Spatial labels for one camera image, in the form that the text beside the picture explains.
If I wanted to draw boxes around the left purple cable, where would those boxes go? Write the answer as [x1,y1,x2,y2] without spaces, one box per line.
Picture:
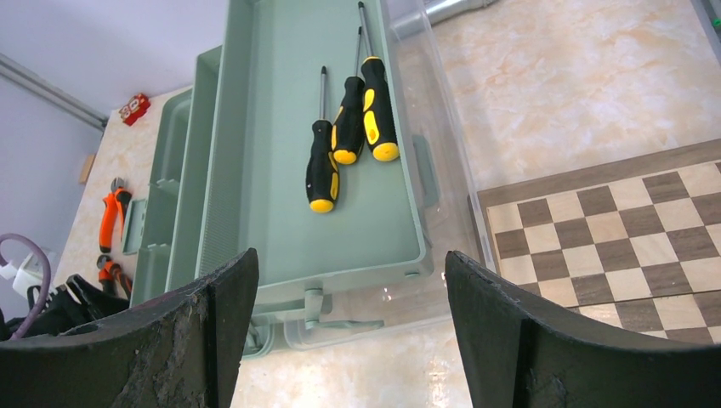
[0,233,53,342]

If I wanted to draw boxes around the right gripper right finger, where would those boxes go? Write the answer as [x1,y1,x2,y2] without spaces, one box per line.
[445,251,720,407]

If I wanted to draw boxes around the black yellow screwdriver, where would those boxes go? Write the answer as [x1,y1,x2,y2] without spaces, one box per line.
[305,65,340,213]
[358,1,400,162]
[332,26,365,165]

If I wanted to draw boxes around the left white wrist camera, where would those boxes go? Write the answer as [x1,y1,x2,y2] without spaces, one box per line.
[1,252,43,300]

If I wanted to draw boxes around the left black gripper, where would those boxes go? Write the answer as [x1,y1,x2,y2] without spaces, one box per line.
[23,275,129,337]

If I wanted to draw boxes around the orange diagonal cutting pliers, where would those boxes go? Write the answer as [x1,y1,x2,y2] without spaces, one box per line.
[99,177,132,253]

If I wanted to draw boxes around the silver metal cylinder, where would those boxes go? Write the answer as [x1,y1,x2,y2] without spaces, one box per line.
[424,0,497,25]

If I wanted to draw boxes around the green plastic toolbox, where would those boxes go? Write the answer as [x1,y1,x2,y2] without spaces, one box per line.
[123,1,491,359]

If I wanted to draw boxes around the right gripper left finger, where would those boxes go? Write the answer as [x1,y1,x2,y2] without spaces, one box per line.
[1,248,259,407]

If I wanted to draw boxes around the orange long nose pliers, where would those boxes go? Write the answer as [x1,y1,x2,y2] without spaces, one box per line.
[96,254,133,299]

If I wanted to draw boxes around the wooden block left edge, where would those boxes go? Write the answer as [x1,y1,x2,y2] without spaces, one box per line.
[78,154,96,185]

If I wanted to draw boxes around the wooden chessboard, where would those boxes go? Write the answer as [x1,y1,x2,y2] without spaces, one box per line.
[478,140,720,344]

